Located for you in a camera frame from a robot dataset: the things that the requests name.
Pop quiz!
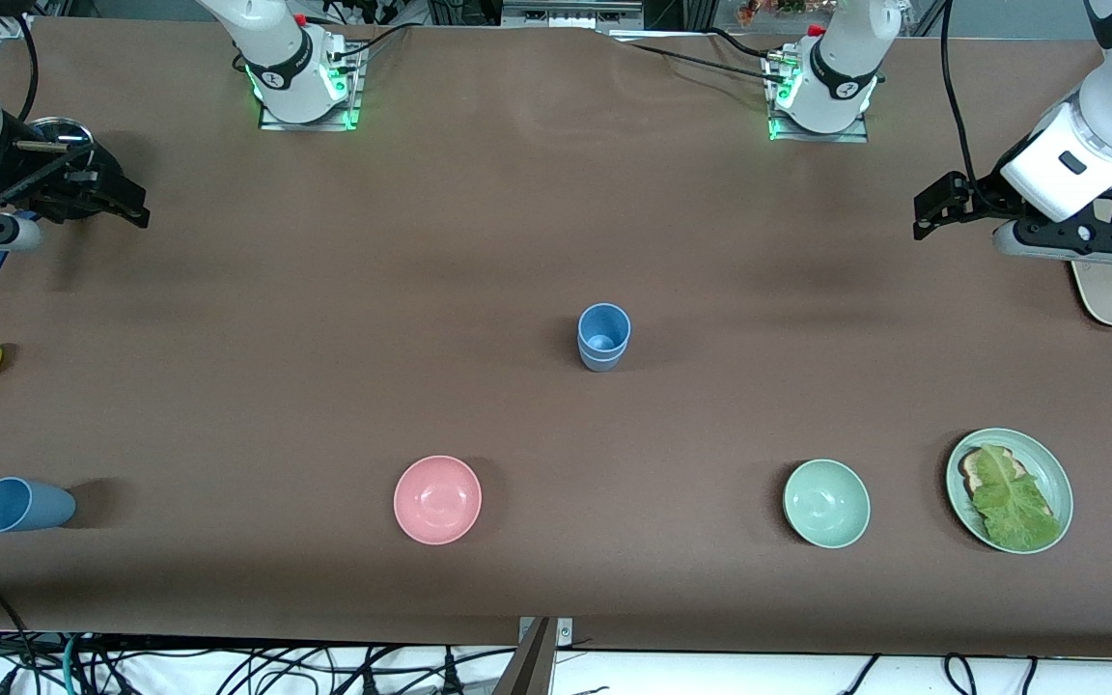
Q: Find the steel pot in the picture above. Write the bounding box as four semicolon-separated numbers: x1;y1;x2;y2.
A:
30;116;96;160

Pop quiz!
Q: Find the toasted bread slice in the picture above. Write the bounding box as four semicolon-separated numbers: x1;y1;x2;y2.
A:
959;446;1030;498

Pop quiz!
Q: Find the pale green plate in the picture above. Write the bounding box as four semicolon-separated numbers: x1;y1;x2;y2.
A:
946;428;1074;555

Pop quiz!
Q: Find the green lettuce leaf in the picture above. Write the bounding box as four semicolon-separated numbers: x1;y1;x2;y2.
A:
973;444;1063;552

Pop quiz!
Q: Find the pale green bowl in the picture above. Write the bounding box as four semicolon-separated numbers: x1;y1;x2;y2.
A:
783;459;872;549

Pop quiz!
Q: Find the grey box behind table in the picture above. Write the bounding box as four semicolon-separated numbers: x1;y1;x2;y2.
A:
501;0;646;30

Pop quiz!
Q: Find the pink bowl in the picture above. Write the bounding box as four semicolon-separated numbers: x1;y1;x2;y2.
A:
393;455;484;546

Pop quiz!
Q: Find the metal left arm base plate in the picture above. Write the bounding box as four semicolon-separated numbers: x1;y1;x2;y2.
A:
764;50;872;144

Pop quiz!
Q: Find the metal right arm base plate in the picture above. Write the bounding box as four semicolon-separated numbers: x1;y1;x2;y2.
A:
259;43;365;132

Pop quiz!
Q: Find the black base cable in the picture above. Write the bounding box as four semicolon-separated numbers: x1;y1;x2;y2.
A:
324;21;414;67
709;27;793;61
614;37;789;88

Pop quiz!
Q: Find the small metal table bracket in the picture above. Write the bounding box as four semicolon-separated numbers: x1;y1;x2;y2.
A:
517;616;574;646

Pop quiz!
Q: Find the dark camera mount beam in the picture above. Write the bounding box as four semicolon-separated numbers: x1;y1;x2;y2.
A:
493;618;557;695

